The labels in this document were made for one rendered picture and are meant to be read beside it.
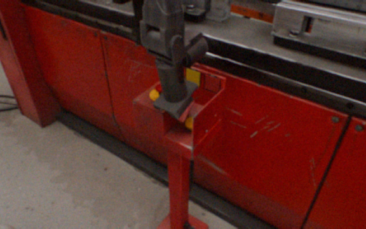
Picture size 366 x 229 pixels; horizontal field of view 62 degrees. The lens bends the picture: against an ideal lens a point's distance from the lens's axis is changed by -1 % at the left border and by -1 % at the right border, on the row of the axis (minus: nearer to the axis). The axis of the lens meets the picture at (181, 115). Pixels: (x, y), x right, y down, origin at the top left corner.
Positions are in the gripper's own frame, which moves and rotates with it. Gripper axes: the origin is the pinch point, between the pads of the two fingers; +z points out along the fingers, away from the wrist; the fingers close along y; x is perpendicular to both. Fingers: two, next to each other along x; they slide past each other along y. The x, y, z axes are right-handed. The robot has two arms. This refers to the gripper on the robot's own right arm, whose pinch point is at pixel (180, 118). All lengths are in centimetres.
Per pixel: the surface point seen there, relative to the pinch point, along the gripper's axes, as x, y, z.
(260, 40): -5.8, 35.4, -1.7
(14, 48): 121, 16, 26
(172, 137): 2.1, -2.7, 6.2
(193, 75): 4.8, 14.0, -1.3
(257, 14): 58, 184, 93
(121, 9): 48, 32, -2
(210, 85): -0.9, 13.6, 0.0
